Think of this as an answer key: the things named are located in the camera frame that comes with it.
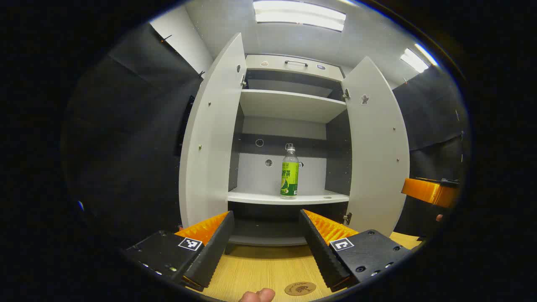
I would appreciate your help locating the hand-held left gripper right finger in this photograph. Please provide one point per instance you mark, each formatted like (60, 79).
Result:
(321, 251)

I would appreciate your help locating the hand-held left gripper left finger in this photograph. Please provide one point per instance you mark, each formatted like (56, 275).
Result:
(214, 251)

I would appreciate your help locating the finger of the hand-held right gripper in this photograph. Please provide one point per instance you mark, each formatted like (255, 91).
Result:
(423, 191)

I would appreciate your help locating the round wooden coaster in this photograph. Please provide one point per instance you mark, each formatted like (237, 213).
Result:
(300, 288)

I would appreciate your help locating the grey cabinet door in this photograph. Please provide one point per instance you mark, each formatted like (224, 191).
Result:
(375, 159)
(214, 138)

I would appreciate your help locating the green label plastic bottle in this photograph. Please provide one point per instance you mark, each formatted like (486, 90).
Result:
(289, 176)

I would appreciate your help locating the grey cabinet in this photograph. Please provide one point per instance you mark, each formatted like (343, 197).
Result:
(260, 172)

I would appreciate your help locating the grey cabinet shelf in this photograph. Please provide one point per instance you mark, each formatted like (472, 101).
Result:
(260, 196)
(289, 105)

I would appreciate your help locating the grey cabinet drawer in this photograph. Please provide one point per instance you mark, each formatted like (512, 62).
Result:
(277, 72)

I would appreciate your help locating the black backdrop cloth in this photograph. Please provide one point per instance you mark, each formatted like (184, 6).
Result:
(432, 113)
(126, 147)

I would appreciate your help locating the small ceiling light panel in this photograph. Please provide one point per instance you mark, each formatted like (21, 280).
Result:
(415, 58)

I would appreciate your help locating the large ceiling light panel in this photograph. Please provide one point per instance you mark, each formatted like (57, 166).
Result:
(300, 14)

